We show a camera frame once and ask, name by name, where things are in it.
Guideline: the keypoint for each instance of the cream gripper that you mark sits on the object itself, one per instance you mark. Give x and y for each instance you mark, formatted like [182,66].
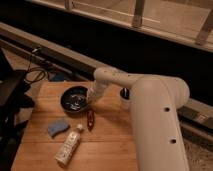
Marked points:
[91,96]

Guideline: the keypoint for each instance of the dark ceramic bowl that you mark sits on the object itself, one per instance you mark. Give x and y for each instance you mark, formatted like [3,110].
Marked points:
[74,100]

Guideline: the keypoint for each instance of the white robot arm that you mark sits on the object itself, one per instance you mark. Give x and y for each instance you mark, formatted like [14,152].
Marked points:
[154,101]

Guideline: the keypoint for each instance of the red pocket knife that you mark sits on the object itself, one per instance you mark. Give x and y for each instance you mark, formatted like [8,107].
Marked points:
[90,120]

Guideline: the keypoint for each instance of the white cup with utensils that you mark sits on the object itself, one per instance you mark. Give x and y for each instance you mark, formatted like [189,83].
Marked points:
[125,98]

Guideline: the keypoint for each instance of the blue sponge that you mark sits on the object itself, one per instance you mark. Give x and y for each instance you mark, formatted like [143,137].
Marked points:
[57,127]

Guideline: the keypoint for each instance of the clear plastic bottle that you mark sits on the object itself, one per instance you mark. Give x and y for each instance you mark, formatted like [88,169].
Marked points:
[67,149]

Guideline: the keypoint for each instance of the black stand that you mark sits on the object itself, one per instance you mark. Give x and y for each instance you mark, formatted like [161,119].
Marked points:
[13,97]

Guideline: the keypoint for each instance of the metal window railing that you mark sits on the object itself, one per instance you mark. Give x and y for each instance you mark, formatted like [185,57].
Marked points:
[188,22]

